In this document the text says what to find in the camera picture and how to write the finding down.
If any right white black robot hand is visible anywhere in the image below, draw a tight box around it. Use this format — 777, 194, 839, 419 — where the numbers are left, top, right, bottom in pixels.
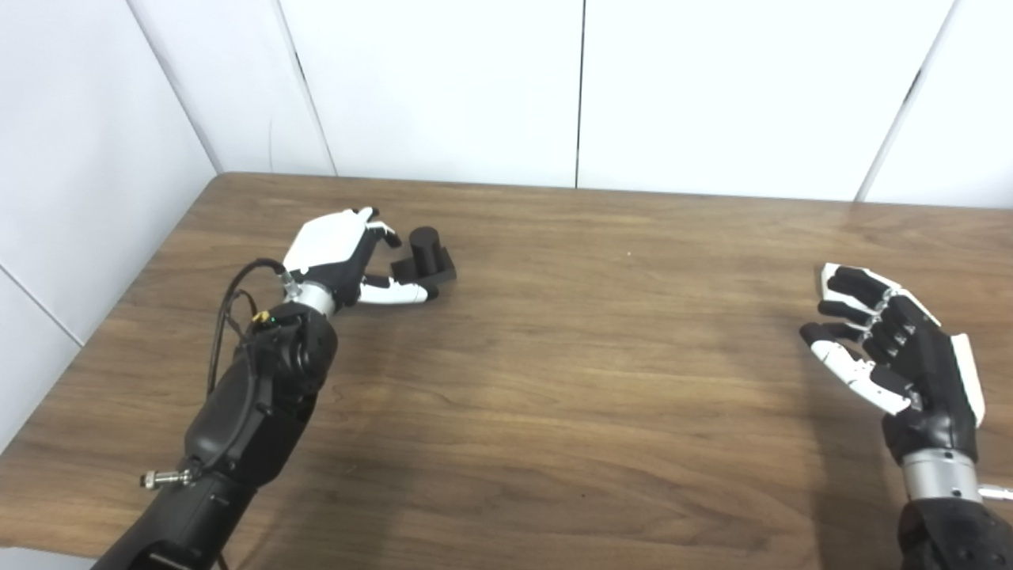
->
799, 266, 986, 464

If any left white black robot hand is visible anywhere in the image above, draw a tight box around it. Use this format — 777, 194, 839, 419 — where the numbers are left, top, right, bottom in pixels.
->
283, 207, 438, 311

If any black peg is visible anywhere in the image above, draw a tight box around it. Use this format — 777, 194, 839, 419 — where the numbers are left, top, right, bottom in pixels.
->
390, 226, 457, 287

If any white square piece with hole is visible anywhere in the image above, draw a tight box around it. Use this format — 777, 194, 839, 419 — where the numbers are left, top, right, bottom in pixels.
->
821, 263, 867, 300

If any left thin wire yellow tip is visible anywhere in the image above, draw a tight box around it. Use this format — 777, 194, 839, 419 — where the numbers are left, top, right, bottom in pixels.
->
224, 289, 275, 337

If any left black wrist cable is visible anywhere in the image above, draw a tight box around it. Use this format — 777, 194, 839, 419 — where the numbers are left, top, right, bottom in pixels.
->
141, 259, 305, 489

